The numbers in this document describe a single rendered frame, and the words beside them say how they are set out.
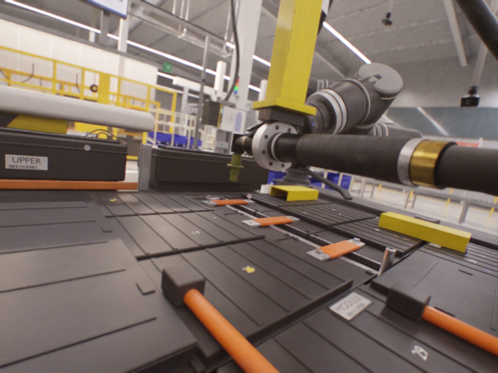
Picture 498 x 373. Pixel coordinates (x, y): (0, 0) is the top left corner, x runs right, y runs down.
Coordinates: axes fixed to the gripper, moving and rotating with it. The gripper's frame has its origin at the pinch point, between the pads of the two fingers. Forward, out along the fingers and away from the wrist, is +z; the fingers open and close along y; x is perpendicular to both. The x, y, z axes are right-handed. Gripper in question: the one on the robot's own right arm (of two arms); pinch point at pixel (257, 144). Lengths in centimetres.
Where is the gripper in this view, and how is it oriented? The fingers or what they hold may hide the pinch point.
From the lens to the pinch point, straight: 50.8
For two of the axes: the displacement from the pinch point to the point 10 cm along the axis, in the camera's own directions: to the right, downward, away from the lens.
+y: 3.2, 8.7, 3.7
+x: -4.0, -2.3, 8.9
